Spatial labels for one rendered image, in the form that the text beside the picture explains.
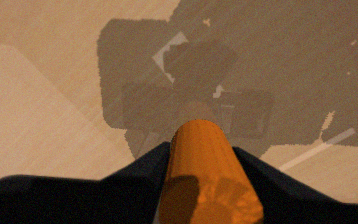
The orange cylindrical knob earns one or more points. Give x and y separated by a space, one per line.
204 182

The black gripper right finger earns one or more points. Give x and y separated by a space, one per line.
288 201

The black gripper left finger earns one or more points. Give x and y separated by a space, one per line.
127 196

